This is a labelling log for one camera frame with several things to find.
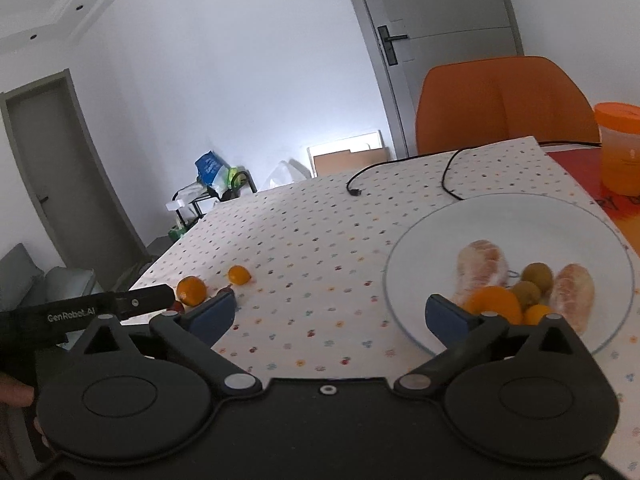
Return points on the small orange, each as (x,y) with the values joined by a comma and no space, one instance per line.
(536,314)
(239,275)

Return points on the grey side door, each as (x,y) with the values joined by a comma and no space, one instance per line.
(65,170)

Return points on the large orange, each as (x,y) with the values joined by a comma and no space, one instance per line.
(492,302)

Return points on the person's left hand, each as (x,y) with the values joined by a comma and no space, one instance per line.
(15,391)

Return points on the short peeled pomelo segment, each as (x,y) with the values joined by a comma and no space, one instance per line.
(575,292)

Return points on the medium orange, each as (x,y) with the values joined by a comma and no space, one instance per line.
(191,291)

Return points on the floral printed tablecloth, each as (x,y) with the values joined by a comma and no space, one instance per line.
(310,240)

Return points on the green shopping bag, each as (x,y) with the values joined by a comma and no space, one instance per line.
(176,233)

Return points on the long peeled pomelo segment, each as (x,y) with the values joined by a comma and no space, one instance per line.
(480,265)

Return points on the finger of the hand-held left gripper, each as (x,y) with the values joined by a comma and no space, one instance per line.
(145,300)

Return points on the grey cushioned sofa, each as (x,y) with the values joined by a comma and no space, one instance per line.
(65,285)

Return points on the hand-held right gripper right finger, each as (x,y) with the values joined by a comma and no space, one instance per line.
(447,317)

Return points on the red printed table cover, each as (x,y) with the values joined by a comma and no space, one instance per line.
(575,170)

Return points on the black shoe rack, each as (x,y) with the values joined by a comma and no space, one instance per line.
(245,182)

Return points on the small red fruit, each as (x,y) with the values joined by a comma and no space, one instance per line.
(176,306)

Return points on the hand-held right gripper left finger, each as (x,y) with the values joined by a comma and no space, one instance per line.
(215,312)

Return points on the white shallow plate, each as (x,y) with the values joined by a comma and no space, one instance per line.
(425,250)

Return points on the brown cardboard sheet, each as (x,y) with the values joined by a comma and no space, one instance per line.
(350,162)

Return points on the brown green kiwi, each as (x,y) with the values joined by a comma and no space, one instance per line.
(537,275)
(526,292)

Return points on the blue white bag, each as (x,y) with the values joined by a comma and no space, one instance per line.
(210,167)

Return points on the clear plastic bag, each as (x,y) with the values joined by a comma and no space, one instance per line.
(285,175)

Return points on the cardboard box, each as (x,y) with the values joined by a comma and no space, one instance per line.
(345,141)

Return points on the orange lidded cup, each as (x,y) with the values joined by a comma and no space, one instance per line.
(620,150)

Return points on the orange chair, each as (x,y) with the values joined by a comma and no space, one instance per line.
(500,105)

